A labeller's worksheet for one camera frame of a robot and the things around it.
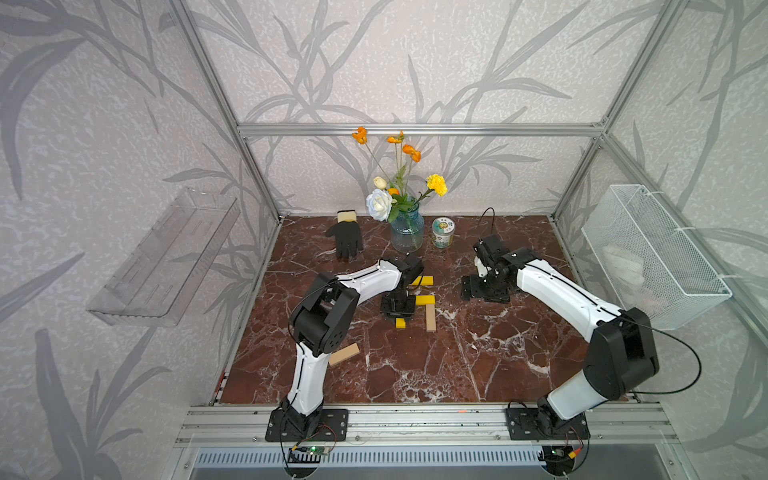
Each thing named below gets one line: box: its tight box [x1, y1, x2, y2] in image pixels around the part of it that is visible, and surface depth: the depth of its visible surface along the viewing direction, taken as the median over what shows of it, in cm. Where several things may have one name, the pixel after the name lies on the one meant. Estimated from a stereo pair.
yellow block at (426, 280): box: [412, 276, 434, 286], surface depth 86 cm
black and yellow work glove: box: [326, 209, 363, 260], surface depth 117 cm
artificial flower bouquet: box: [352, 126, 448, 223], surface depth 91 cm
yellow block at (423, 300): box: [415, 295, 436, 306], surface depth 98 cm
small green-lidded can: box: [432, 216, 455, 249], surface depth 110 cm
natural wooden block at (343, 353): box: [329, 343, 360, 366], surface depth 87 cm
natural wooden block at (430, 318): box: [425, 304, 437, 332], surface depth 93 cm
